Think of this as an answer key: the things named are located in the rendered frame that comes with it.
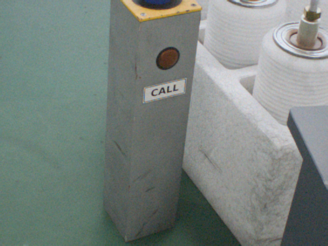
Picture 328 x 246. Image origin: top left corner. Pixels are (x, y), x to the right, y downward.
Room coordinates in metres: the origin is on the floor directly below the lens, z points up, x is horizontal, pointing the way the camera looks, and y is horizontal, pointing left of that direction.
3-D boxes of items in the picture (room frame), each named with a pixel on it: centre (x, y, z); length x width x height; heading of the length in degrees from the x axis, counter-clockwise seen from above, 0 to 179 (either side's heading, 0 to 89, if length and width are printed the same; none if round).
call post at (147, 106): (0.64, 0.02, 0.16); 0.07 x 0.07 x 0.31; 31
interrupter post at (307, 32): (0.70, -0.15, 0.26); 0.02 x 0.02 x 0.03
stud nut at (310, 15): (0.70, -0.15, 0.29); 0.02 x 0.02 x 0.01; 36
